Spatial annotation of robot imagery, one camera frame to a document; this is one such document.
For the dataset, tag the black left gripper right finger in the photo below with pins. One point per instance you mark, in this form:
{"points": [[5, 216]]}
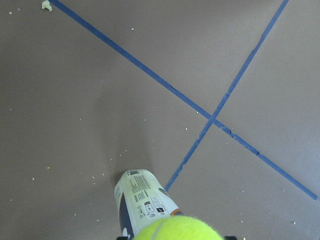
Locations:
{"points": [[230, 238]]}

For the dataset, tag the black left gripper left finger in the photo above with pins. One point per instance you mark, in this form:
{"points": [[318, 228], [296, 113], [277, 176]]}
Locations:
{"points": [[122, 238]]}

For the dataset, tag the yellow tennis ball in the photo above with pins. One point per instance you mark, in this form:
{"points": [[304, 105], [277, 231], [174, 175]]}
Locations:
{"points": [[178, 228]]}

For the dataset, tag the clear tennis ball can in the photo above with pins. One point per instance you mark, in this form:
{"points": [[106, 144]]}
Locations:
{"points": [[141, 200]]}

